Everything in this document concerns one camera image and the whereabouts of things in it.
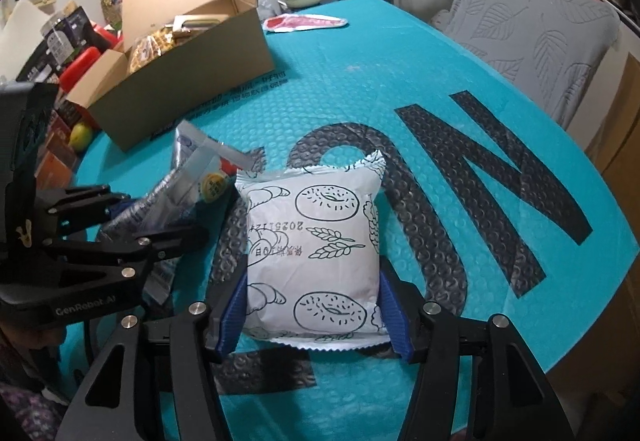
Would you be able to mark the dark snack bags at left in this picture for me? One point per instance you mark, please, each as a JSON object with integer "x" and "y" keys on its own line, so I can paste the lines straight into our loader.
{"x": 55, "y": 141}

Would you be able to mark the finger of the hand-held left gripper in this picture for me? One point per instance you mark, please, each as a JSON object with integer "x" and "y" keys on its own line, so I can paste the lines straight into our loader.
{"x": 150, "y": 246}
{"x": 85, "y": 201}

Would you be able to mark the red gift packet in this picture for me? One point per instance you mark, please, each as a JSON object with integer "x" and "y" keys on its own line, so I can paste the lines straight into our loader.
{"x": 107, "y": 38}

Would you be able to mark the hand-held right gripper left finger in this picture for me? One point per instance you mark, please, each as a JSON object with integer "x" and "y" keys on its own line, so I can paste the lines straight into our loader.
{"x": 232, "y": 316}

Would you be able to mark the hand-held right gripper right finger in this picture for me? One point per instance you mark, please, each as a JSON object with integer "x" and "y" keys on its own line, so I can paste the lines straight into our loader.
{"x": 397, "y": 316}

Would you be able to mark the large brown cardboard box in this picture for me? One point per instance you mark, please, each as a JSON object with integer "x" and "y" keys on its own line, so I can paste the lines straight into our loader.
{"x": 620, "y": 141}

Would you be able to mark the grey covered chair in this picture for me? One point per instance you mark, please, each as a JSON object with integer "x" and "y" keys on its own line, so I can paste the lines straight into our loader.
{"x": 540, "y": 21}

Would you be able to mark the silver foil snack packet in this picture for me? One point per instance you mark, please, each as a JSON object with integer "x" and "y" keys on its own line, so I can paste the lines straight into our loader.
{"x": 165, "y": 201}

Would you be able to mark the yellow lemon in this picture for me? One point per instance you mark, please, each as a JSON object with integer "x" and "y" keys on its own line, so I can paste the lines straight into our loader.
{"x": 80, "y": 135}

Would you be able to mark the purple patterned clothing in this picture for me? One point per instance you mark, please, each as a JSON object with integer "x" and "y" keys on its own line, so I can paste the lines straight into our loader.
{"x": 25, "y": 396}

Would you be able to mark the teal bubble mat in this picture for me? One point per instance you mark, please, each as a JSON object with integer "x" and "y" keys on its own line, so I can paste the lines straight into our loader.
{"x": 350, "y": 86}

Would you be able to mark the black tea packet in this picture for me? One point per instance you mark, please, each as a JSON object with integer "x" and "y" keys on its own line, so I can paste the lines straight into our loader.
{"x": 65, "y": 38}

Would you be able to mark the red bottle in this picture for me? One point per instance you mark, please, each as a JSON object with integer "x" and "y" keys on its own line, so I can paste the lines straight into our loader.
{"x": 77, "y": 66}

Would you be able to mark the white doodle-print bread packet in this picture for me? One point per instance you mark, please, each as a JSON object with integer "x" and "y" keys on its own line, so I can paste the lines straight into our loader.
{"x": 310, "y": 251}

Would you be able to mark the small red candy packet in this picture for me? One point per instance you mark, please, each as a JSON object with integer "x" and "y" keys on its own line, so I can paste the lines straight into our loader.
{"x": 227, "y": 167}

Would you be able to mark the pink flat packet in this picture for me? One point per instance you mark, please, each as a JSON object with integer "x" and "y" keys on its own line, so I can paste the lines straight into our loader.
{"x": 305, "y": 23}

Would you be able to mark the round waffle packet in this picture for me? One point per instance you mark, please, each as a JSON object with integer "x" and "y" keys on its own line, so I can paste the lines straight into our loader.
{"x": 147, "y": 48}

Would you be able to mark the white paper bag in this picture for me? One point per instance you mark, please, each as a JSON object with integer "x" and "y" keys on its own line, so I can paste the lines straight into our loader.
{"x": 20, "y": 36}

